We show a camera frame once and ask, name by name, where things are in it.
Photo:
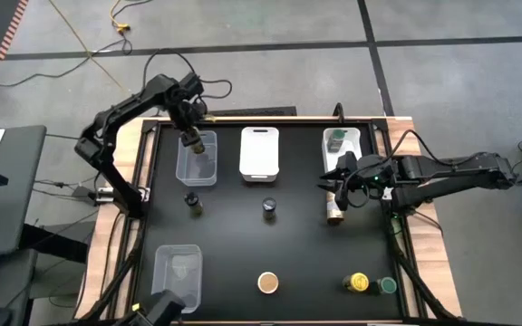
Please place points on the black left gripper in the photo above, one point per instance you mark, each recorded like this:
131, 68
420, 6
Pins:
188, 113

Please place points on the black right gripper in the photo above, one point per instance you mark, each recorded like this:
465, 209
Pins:
365, 174

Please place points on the yellow-lid spice jar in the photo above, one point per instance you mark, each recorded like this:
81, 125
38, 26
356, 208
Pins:
358, 282
196, 147

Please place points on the tan-lid spice jar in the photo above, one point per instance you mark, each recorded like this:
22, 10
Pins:
268, 283
335, 217

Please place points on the green-lid spice jar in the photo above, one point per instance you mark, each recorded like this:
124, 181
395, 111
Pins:
336, 136
387, 285

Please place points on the black-lid spice jar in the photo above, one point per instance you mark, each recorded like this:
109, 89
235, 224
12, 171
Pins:
193, 204
268, 204

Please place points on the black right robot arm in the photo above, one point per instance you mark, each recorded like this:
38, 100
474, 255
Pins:
460, 169

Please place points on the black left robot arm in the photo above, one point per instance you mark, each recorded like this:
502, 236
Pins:
122, 106

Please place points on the yellow tape tag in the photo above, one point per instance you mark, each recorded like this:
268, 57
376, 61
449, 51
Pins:
209, 118

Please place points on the clear plastic bin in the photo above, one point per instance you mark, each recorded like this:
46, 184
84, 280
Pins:
177, 271
197, 169

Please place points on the white plastic bin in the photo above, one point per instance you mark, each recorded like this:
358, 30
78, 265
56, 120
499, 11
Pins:
354, 140
259, 154

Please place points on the black ribbed bar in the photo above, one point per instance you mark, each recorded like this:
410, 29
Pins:
252, 111

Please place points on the grey desk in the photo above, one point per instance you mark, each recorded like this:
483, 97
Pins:
12, 204

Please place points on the black upright frame post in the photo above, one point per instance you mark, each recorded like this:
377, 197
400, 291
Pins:
339, 113

